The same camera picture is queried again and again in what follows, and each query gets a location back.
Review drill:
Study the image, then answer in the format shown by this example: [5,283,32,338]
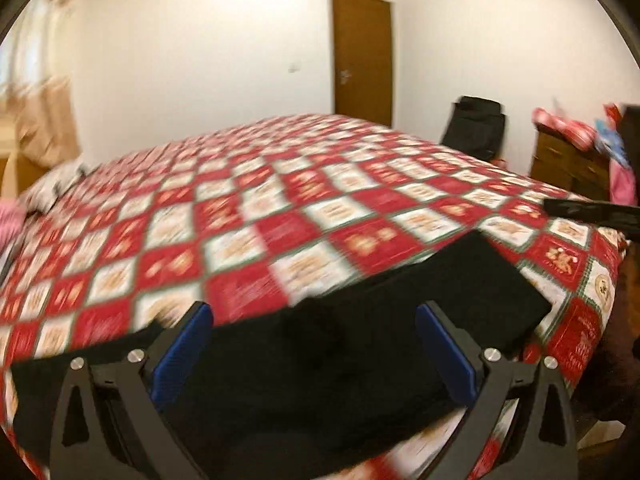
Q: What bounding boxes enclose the red patterned bundle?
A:
[532,106,598,151]

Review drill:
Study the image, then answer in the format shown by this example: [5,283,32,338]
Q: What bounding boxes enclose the black pants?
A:
[10,230,553,466]

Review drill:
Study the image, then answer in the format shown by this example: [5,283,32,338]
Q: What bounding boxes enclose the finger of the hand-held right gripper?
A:
[543,198,640,233]

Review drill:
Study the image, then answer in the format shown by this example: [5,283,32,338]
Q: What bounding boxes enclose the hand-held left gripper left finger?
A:
[50,301,216,480]

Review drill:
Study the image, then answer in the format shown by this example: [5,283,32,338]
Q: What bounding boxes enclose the bed with red patchwork quilt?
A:
[0,112,633,480]

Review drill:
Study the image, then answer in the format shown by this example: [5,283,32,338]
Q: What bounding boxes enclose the cream wooden headboard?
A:
[0,152,26,201]

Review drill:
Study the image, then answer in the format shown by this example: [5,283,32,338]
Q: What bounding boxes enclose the wooden dresser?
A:
[530,125,626,206]

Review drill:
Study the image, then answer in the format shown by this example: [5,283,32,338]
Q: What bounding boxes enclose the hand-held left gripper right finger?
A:
[416,301,578,480]

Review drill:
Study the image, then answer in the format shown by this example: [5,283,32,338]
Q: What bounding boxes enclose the blue patterned cloth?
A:
[594,105,632,166]

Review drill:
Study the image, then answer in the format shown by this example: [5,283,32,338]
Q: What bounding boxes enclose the beige patterned curtain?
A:
[0,0,83,166]

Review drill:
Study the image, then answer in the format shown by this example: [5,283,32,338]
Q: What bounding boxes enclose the folded pink blanket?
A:
[0,200,26,246]

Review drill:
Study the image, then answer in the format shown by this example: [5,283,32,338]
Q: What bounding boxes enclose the pink cloth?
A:
[609,162,638,206]

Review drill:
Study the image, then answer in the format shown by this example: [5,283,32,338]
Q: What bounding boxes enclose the grey patterned pillow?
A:
[22,160,91,211]

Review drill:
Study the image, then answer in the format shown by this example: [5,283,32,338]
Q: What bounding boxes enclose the black chair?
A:
[439,96,507,163]

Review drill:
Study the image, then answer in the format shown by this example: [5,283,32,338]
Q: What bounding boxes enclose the brown wooden door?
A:
[330,0,393,128]

